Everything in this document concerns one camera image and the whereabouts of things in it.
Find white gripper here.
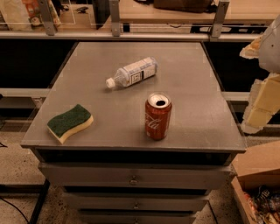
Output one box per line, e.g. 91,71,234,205
240,15,280,134

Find clear plastic water bottle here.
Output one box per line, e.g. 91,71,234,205
106,57,158,88

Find brown cardboard box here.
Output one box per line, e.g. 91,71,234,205
231,141,280,224

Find dark bag on bench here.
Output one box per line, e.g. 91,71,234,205
153,0,217,13

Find red Coca-Cola can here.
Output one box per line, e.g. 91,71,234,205
145,92,172,140

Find snack packets in box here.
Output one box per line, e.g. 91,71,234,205
243,185,280,224

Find grey drawer cabinet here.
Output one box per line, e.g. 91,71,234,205
22,42,245,224

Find green and yellow sponge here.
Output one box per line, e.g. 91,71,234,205
47,104,94,144

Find colourful bag behind railing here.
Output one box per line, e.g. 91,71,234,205
0,0,61,32

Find metal railing frame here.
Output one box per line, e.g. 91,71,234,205
0,0,269,42

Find black floor cable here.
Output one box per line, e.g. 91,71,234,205
0,195,32,224

